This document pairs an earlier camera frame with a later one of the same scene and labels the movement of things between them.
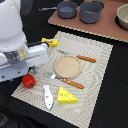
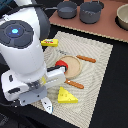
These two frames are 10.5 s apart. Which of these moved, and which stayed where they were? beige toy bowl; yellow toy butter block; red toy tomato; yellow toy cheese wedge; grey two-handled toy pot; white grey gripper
Moved: white grey gripper; red toy tomato
Stayed: yellow toy butter block; beige toy bowl; yellow toy cheese wedge; grey two-handled toy pot
